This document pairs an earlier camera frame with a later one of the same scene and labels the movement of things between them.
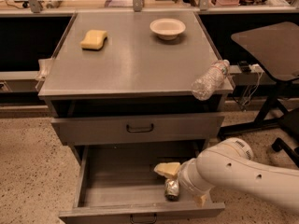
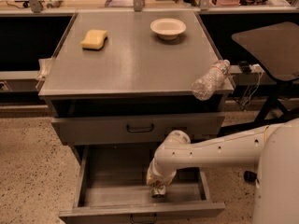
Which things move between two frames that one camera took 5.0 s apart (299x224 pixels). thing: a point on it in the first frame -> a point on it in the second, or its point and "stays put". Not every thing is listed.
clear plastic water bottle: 209,79 stays put
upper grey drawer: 135,131 stays put
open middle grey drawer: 118,184 stays put
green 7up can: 172,189 -> 158,192
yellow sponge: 93,40 stays put
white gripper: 184,176 -> 158,177
